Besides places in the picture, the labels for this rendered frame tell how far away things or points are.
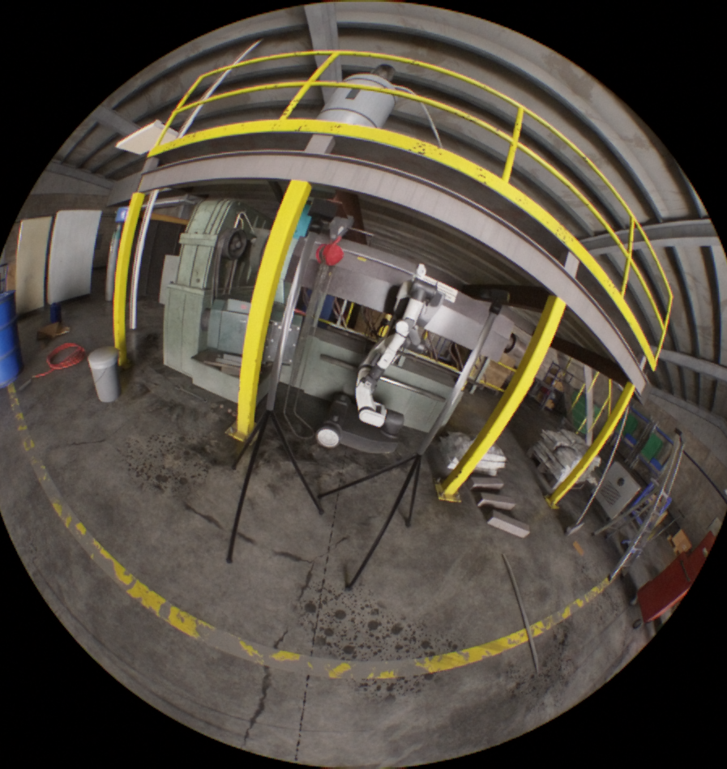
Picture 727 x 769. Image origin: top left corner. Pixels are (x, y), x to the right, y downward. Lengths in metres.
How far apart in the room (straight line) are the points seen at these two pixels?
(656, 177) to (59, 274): 10.78
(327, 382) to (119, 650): 2.61
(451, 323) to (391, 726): 2.87
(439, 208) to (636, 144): 4.38
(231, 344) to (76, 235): 5.62
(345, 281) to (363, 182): 1.07
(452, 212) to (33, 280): 6.89
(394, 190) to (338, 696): 2.37
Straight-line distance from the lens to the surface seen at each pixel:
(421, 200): 1.34
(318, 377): 2.30
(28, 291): 6.62
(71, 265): 6.71
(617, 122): 4.94
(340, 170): 1.42
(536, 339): 1.61
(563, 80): 4.64
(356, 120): 2.69
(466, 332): 2.33
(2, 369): 3.58
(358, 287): 2.12
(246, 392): 1.54
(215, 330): 1.87
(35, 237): 6.60
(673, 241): 5.69
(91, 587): 1.50
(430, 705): 1.48
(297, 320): 1.78
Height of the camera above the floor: 1.21
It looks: 23 degrees down
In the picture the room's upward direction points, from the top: 21 degrees clockwise
